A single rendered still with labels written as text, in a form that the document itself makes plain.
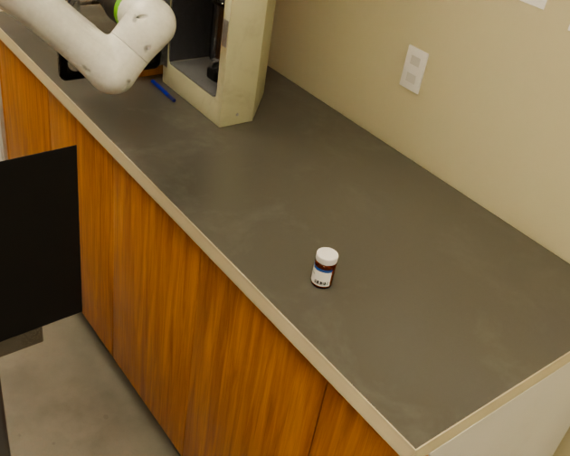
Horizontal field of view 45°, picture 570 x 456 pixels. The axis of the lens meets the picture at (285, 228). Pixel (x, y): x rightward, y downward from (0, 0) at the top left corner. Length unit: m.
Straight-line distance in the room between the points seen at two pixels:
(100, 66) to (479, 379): 0.97
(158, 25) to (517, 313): 0.95
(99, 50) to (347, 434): 0.92
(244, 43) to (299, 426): 0.97
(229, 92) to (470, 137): 0.64
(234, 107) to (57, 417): 1.13
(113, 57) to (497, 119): 0.91
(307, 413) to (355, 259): 0.34
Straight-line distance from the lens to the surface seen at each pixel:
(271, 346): 1.42
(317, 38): 2.18
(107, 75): 1.52
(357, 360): 1.24
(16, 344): 1.26
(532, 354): 1.39
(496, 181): 1.79
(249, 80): 1.88
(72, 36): 1.50
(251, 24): 1.82
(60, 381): 2.43
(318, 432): 1.40
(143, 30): 1.52
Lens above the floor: 1.80
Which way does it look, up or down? 35 degrees down
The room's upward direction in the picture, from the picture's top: 10 degrees clockwise
